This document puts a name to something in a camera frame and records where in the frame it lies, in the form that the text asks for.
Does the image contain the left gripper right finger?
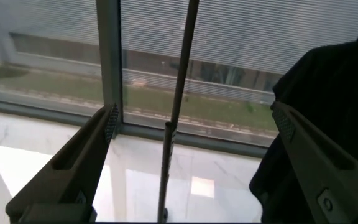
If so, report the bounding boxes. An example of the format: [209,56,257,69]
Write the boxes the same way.
[270,101,358,224]

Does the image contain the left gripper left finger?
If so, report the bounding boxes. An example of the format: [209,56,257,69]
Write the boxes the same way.
[5,104,119,223]

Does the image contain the black clothes rack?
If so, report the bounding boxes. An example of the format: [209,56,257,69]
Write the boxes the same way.
[157,0,200,223]

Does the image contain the black t-shirt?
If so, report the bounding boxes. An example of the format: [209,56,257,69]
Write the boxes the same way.
[249,40,358,224]

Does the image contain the window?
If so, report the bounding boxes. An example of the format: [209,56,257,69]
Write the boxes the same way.
[0,0,358,159]

